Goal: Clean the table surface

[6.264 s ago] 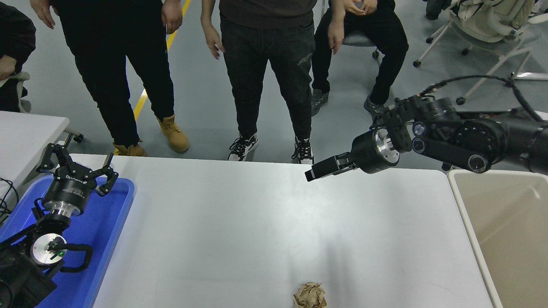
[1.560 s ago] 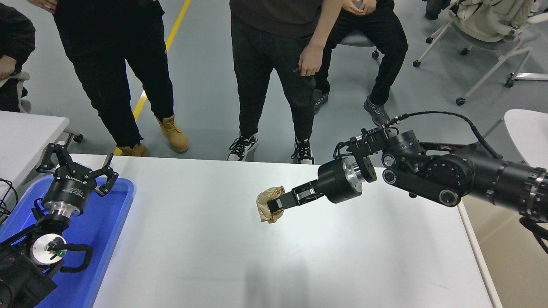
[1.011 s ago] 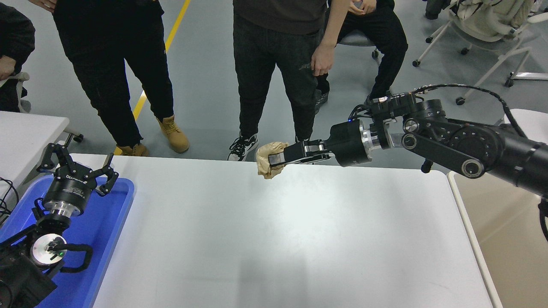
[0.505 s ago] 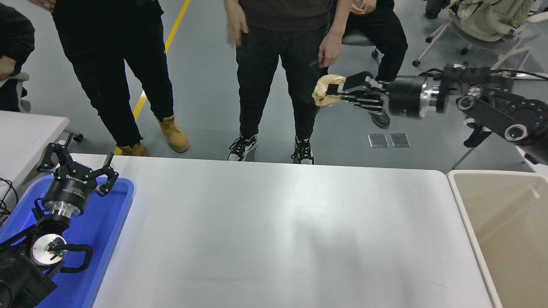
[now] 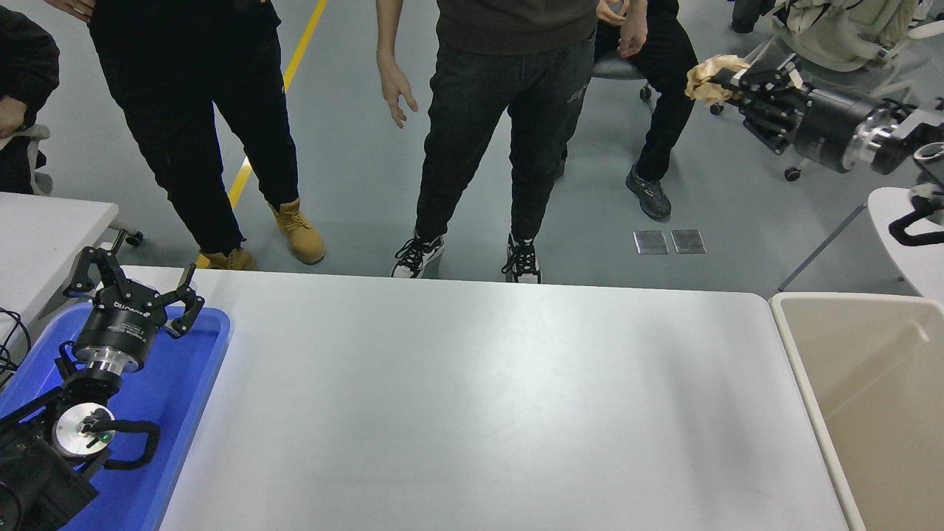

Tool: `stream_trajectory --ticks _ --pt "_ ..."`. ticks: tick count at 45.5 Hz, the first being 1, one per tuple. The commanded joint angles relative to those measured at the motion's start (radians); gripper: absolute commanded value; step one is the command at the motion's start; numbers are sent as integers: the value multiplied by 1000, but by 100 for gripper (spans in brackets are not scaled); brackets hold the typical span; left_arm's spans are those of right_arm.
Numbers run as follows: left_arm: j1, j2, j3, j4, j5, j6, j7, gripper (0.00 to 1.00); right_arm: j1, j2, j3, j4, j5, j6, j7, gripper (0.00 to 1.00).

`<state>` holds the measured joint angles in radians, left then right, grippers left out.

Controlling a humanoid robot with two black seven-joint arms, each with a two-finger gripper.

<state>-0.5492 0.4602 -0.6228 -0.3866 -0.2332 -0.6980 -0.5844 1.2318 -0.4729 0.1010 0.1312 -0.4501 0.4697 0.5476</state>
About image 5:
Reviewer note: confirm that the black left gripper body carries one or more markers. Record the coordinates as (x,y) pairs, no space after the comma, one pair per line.
(118,324)

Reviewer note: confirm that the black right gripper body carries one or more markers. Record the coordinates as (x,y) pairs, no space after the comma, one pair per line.
(826,129)

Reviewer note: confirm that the tan paper ball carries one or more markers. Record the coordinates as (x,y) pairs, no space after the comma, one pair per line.
(708,77)

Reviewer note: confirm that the person's right forearm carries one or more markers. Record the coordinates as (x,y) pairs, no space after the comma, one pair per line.
(387,29)

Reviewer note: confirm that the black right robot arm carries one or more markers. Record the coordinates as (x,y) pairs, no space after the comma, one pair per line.
(911,125)

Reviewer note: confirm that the person's left forearm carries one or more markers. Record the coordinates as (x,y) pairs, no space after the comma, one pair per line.
(636,7)

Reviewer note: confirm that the person's left hand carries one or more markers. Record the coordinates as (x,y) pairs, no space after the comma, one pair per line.
(634,35)

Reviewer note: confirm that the person's right hand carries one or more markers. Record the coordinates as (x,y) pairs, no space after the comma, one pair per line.
(74,7)
(611,12)
(397,88)

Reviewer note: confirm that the person's hand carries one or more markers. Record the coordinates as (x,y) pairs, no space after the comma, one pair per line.
(11,116)

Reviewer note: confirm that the white chair leg with caster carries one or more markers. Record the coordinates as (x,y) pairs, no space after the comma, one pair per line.
(135,237)

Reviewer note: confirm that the white rectangular side table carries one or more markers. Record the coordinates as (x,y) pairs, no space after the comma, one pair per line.
(37,243)

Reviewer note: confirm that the cream padded coat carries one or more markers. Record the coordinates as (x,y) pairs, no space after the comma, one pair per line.
(848,33)

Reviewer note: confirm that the blue plastic tray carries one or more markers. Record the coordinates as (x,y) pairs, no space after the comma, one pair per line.
(169,413)

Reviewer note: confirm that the person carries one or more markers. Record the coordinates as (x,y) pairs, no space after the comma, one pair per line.
(22,59)
(509,110)
(192,88)
(667,110)

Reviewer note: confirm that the silver floor outlet plate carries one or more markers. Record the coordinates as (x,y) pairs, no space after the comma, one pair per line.
(651,243)
(689,242)

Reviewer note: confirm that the grey seat office chair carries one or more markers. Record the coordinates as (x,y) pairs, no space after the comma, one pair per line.
(619,68)

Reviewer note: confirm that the chair with pale armrest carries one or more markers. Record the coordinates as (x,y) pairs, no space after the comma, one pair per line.
(40,133)

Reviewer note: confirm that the large pale bin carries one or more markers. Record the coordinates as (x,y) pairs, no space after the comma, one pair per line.
(877,413)

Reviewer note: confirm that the white frame office chair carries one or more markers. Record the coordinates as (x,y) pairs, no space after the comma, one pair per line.
(826,15)

